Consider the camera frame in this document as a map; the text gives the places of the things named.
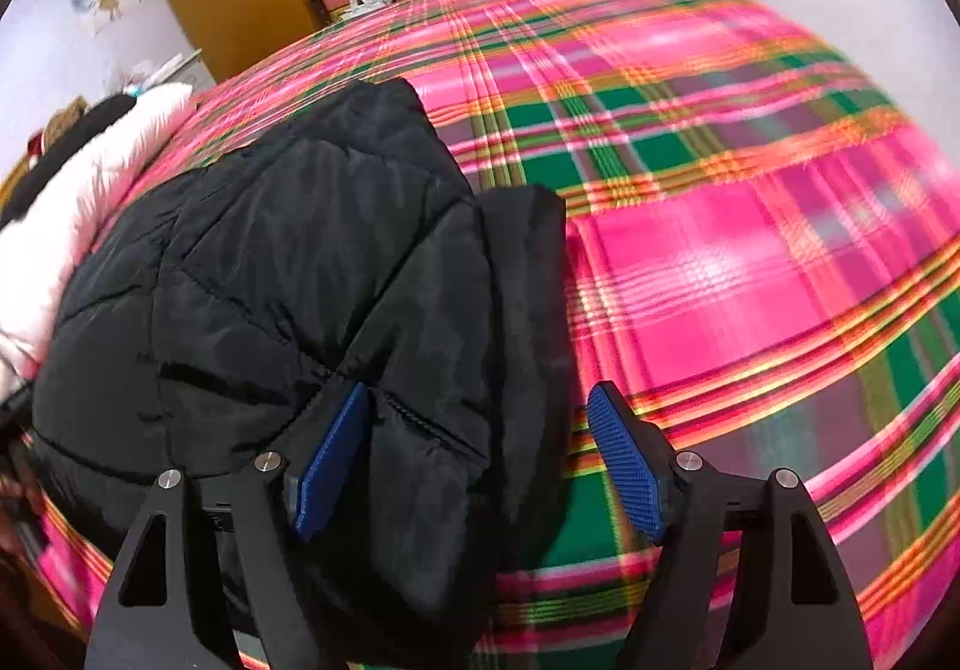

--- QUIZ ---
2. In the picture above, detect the pink green plaid bedsheet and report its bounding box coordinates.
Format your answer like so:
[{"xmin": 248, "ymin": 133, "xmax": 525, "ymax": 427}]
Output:
[{"xmin": 30, "ymin": 0, "xmax": 960, "ymax": 670}]

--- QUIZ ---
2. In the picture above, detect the white pink fluffy coat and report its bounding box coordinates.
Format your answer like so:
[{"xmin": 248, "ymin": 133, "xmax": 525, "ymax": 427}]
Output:
[{"xmin": 0, "ymin": 83, "xmax": 200, "ymax": 401}]

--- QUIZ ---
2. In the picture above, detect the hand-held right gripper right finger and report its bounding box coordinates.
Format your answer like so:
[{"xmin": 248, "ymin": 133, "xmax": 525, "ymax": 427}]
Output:
[{"xmin": 589, "ymin": 381, "xmax": 875, "ymax": 670}]

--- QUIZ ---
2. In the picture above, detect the black cloth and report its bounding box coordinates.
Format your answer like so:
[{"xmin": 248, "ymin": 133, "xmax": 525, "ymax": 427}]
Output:
[{"xmin": 0, "ymin": 94, "xmax": 136, "ymax": 228}]

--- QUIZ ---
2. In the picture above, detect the black hooded puffer jacket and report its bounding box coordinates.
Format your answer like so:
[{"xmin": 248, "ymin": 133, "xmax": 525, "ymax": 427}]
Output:
[{"xmin": 30, "ymin": 77, "xmax": 575, "ymax": 670}]

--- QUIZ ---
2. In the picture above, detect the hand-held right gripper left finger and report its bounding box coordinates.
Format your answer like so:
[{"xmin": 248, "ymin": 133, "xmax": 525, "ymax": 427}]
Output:
[{"xmin": 82, "ymin": 383, "xmax": 370, "ymax": 670}]

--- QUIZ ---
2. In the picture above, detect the white nightstand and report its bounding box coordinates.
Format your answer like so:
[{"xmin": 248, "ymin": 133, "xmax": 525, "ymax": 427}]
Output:
[{"xmin": 124, "ymin": 49, "xmax": 203, "ymax": 97}]

